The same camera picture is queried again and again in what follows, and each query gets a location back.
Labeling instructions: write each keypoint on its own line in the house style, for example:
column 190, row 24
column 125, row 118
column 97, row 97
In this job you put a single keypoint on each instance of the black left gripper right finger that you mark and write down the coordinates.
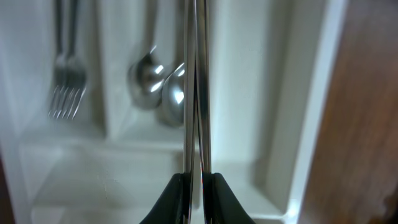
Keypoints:
column 220, row 203

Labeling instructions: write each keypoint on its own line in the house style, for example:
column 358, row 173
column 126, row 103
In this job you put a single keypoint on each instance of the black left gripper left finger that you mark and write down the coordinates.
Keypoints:
column 172, row 205

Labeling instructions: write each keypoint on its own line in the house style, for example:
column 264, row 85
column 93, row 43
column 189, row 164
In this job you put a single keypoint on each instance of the large metal spoon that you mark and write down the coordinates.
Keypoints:
column 147, row 76
column 171, row 109

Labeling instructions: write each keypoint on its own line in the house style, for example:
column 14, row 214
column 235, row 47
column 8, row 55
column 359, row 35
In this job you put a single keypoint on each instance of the metal fork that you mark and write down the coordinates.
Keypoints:
column 75, row 74
column 59, row 76

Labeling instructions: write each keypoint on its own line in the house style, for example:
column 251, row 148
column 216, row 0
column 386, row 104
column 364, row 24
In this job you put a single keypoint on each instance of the white plastic cutlery tray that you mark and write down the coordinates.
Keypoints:
column 269, row 63

